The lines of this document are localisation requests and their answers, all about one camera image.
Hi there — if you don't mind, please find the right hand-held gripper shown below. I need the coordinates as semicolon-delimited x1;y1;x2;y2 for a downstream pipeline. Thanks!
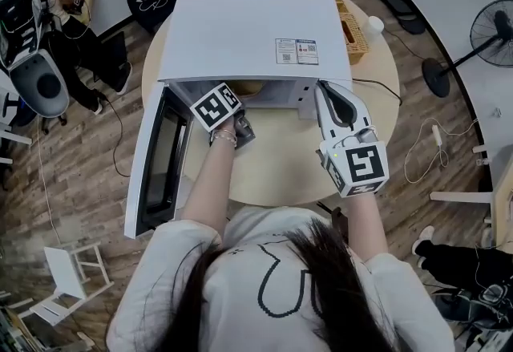
314;79;390;198

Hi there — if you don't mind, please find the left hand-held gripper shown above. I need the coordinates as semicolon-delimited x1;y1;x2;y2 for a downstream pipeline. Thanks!
188;82;257;149

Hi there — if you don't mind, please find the yellow plastic tray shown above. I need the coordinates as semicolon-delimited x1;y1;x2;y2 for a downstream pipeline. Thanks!
228;79;265;98

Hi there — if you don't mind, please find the white microwave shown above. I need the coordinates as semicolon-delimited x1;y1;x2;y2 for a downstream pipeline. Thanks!
123;0;353;240

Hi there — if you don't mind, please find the person's left forearm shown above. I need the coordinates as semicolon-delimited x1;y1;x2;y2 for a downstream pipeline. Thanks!
180;133;237;239

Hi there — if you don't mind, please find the person's right forearm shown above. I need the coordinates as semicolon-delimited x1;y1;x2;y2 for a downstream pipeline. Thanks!
344;192;390;263

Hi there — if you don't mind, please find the wicker tissue box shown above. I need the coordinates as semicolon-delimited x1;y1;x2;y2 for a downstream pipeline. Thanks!
312;0;370;65

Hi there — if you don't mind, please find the round wooden table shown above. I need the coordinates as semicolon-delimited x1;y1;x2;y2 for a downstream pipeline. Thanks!
140;0;402;208

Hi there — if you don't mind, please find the white cup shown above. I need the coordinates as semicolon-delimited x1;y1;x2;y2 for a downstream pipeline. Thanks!
362;16;385;38

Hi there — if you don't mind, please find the white desk leg bar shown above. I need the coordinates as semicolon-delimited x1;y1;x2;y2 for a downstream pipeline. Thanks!
429;190;493;204

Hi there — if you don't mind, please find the black standing fan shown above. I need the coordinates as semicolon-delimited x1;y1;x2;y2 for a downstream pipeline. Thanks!
421;0;513;98

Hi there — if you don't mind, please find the light wooden desk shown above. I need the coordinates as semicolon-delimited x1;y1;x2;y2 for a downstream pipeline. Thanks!
491;157;513;255

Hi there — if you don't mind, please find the person's white shirt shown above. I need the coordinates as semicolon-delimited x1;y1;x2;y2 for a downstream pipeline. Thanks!
106;205;456;352

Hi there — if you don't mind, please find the white stool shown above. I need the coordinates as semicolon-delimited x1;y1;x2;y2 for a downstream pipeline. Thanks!
30;241;115;327

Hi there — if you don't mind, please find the black backpack rig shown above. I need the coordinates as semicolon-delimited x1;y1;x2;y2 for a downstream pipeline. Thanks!
432;281;513;343

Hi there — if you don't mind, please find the person's bracelet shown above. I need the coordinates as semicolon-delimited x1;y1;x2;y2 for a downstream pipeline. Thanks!
212;128;238;147

